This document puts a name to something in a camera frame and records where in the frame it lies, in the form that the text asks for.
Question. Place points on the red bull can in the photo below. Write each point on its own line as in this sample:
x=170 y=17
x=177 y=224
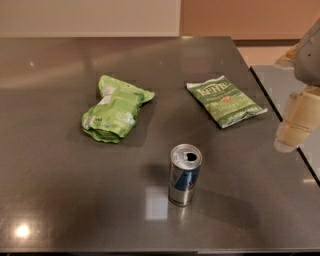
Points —
x=185 y=167

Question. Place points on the crumpled green snack bag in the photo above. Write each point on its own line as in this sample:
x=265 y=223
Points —
x=115 y=115

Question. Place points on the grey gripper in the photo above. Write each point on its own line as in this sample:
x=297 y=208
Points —
x=309 y=60

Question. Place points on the green Kettle chips bag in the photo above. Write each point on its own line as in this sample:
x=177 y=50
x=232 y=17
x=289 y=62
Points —
x=224 y=101

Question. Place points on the grey side table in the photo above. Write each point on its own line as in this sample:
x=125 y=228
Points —
x=277 y=84

